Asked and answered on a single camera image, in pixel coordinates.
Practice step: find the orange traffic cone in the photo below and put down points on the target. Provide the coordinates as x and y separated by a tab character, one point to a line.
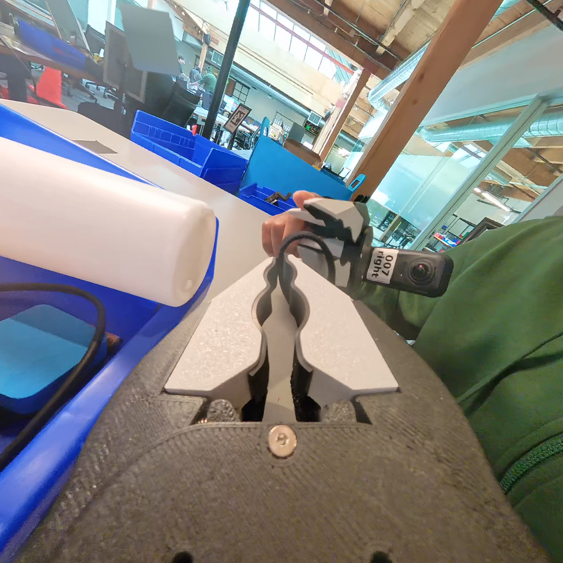
50	88

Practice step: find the dark grey tilted panel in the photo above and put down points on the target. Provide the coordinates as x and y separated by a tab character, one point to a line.
66	20

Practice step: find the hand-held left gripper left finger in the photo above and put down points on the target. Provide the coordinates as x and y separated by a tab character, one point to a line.
215	347

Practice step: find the grey desk monitor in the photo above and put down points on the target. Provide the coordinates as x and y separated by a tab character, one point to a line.
118	66

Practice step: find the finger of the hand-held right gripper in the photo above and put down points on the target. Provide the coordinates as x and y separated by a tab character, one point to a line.
312	255
347	215

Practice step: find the light blue sponge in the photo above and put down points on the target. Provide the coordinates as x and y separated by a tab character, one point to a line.
39	352

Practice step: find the white plastic bottle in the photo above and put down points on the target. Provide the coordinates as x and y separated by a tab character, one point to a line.
88	220

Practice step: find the person's green jacket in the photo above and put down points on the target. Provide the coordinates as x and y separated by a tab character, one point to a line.
506	396

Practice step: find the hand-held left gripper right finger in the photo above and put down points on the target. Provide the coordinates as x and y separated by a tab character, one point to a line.
347	347

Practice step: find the fiducial marker sign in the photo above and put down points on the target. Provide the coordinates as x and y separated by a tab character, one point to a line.
236	118

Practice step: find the slim wooden post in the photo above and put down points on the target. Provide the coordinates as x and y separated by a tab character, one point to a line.
347	110

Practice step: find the person's right hand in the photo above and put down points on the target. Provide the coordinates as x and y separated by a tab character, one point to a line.
281	228

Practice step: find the wooden beam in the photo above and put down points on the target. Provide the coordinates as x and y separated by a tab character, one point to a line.
431	88

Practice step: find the person's right forearm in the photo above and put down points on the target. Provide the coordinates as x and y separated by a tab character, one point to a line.
396	308

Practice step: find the black floor lamp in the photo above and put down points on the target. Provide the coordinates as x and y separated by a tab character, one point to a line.
226	66

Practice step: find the far blue bins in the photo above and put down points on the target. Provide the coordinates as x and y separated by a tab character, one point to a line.
281	167

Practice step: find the blue plastic bin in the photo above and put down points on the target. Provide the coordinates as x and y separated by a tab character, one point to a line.
255	195
132	343
162	136
220	162

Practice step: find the spiral metal duct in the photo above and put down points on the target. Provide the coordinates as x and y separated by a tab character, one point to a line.
391	83
541	127

